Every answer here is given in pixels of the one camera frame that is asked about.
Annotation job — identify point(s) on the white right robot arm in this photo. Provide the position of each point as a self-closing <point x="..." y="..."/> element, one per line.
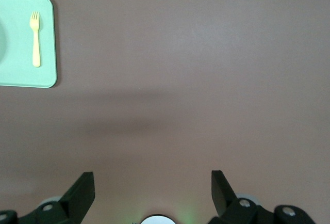
<point x="157" y="221"/>

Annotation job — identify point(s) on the yellow plastic fork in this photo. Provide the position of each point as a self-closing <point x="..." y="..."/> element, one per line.
<point x="36" y="43"/>

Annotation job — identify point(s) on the mint green rectangular tray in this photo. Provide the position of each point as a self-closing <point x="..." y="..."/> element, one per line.
<point x="20" y="77"/>

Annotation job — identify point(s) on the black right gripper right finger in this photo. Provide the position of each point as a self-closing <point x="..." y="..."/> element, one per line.
<point x="239" y="213"/>

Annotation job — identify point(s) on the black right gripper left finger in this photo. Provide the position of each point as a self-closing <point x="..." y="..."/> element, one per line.
<point x="64" y="208"/>

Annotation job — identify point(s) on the brown table cover mat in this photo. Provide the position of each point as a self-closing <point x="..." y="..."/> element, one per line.
<point x="180" y="53"/>

